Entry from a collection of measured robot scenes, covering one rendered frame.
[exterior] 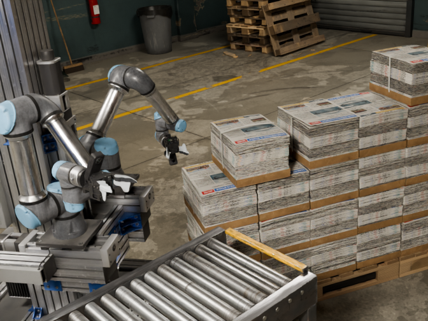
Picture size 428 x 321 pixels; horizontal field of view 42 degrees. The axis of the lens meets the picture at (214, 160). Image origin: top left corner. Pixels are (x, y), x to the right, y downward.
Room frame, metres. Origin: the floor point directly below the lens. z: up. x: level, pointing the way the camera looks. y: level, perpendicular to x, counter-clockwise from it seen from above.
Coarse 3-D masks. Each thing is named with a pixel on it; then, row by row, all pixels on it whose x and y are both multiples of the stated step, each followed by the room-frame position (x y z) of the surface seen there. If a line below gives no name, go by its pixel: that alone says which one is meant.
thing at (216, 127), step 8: (224, 120) 2.77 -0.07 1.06; (232, 120) 2.75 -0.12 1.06; (240, 120) 2.75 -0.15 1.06; (248, 120) 2.74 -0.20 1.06; (256, 120) 2.73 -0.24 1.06; (264, 120) 2.72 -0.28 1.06; (216, 128) 2.67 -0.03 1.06; (224, 128) 2.66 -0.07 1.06; (232, 128) 2.65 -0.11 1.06; (216, 136) 2.69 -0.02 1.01; (216, 144) 2.69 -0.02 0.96; (216, 152) 2.69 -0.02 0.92
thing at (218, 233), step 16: (192, 240) 2.03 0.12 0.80; (208, 240) 2.03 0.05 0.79; (224, 240) 2.09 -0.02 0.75; (160, 256) 1.93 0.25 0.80; (176, 256) 1.92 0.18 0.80; (144, 272) 1.83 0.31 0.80; (112, 288) 1.74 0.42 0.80; (128, 288) 1.77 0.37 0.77; (80, 304) 1.66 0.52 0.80; (48, 320) 1.58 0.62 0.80; (64, 320) 1.60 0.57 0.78
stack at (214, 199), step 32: (352, 160) 2.64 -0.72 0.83; (384, 160) 2.70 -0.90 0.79; (192, 192) 2.57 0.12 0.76; (224, 192) 2.42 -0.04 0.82; (256, 192) 2.51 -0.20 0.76; (288, 192) 2.53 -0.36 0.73; (320, 192) 2.58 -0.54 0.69; (384, 192) 2.70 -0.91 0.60; (192, 224) 2.64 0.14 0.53; (256, 224) 2.47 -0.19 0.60; (288, 224) 2.52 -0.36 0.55; (320, 224) 2.58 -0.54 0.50; (352, 224) 2.64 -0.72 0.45; (320, 256) 2.58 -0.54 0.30; (352, 256) 2.64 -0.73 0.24; (320, 288) 2.58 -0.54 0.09; (352, 288) 2.64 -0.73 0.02
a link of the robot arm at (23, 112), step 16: (0, 112) 2.01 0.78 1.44; (16, 112) 2.01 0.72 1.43; (32, 112) 2.06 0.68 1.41; (0, 128) 2.01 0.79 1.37; (16, 128) 2.01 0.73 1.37; (32, 128) 2.07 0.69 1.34; (16, 144) 2.02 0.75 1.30; (32, 144) 2.08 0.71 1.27; (16, 160) 2.03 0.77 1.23; (32, 160) 2.04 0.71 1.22; (32, 176) 2.03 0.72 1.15; (32, 192) 2.02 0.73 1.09; (16, 208) 2.03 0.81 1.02; (32, 208) 2.01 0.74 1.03; (48, 208) 2.05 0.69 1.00; (32, 224) 1.99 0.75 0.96
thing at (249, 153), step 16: (272, 128) 2.60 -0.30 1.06; (240, 144) 2.43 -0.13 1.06; (256, 144) 2.45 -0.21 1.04; (272, 144) 2.47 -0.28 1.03; (288, 144) 2.50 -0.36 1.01; (240, 160) 2.43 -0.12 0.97; (256, 160) 2.45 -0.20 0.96; (272, 160) 2.48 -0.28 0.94; (288, 160) 2.50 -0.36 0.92; (240, 176) 2.43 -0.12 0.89
